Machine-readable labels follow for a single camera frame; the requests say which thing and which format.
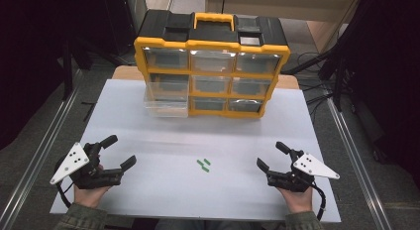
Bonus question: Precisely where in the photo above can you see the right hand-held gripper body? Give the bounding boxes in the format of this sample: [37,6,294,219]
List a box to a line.
[266,149,341,193]

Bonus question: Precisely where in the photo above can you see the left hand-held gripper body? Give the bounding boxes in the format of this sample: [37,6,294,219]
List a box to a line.
[50,141,126,190]

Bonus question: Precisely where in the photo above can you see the pulled-out clear plastic drawer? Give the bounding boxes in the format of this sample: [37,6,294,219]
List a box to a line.
[143,80,190,119]

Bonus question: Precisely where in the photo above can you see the yellow and black organizer cabinet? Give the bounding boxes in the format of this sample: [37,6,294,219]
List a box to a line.
[133,9,292,120]

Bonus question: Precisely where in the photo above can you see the person's right hand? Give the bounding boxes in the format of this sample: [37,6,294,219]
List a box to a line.
[276,185,314,214]

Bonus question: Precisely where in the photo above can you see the person's left hand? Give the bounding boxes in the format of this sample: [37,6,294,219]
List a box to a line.
[72,164,113,210]

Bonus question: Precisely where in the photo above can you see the white table mat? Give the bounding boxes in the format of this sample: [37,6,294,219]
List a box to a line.
[50,78,342,224]

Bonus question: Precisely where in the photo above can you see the black metal stand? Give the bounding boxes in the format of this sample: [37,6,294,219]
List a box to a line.
[331,55,349,113]
[61,41,76,101]

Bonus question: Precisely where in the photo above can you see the set of closed clear drawers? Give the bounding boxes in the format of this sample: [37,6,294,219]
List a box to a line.
[143,47,282,114]

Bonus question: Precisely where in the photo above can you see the dark curtain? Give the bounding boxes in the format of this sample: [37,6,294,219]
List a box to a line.
[0,0,137,150]
[325,0,420,188]

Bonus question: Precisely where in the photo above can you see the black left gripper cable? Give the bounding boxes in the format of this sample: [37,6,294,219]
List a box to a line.
[54,181,74,210]

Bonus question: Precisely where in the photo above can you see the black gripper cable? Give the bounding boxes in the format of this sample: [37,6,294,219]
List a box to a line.
[54,181,74,210]
[311,182,328,222]

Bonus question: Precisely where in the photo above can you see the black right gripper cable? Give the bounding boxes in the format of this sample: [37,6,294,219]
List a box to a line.
[311,182,328,222]

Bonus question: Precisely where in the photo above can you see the metal floor rail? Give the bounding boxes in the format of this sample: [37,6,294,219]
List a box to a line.
[0,87,81,230]
[326,96,394,230]

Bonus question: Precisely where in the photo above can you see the black floor cables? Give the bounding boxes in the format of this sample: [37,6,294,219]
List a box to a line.
[295,51,335,119]

